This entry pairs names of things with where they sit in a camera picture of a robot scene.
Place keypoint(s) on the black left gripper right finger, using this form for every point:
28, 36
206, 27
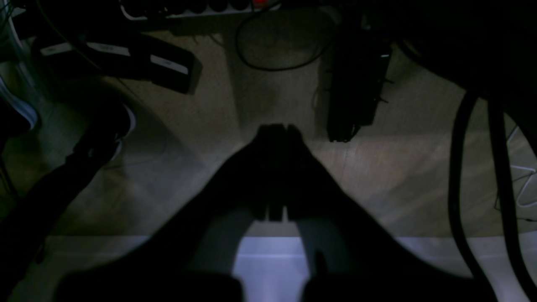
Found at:
352, 257

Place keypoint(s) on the white power strip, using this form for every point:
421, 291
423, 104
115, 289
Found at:
145, 10

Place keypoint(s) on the black box white labels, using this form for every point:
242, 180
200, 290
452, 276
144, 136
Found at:
129, 55

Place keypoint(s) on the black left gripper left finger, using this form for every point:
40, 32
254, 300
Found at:
190, 258

